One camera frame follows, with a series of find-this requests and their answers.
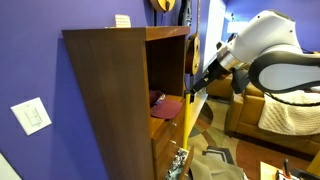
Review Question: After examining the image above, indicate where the cream knitted blanket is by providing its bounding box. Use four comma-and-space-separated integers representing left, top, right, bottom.
258, 90, 320, 136

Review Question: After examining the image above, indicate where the small ukulele on wall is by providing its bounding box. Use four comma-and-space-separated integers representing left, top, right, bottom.
150, 0, 176, 12

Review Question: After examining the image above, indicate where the brown wooden shelf cabinet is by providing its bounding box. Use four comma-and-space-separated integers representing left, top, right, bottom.
62, 26, 190, 180

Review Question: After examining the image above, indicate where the grey fabric cloth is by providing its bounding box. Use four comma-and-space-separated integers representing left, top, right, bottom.
190, 154, 247, 180

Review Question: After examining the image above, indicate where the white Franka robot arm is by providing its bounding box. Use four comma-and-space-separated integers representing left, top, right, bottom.
191, 10, 320, 94

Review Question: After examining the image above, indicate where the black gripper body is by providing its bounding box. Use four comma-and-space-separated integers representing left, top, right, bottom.
201, 61, 230, 87

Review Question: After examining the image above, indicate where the patterned clutter in drawer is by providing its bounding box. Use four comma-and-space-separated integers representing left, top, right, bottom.
165, 148, 189, 180

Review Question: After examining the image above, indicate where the white wall light switch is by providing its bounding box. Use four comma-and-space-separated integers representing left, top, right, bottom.
11, 97, 52, 136

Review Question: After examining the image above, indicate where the open wooden drawer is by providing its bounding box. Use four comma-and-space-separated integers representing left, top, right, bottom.
163, 147, 194, 180

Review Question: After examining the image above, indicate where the tan leather sofa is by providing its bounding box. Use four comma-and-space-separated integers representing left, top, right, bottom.
206, 76, 320, 155

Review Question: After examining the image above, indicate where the small cream box on shelf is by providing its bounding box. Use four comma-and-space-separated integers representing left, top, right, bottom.
115, 14, 131, 28

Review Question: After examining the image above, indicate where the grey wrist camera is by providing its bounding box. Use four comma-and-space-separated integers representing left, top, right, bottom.
231, 69, 250, 94

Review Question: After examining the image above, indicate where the maroon cap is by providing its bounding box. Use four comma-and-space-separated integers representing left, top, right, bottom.
149, 90, 182, 119

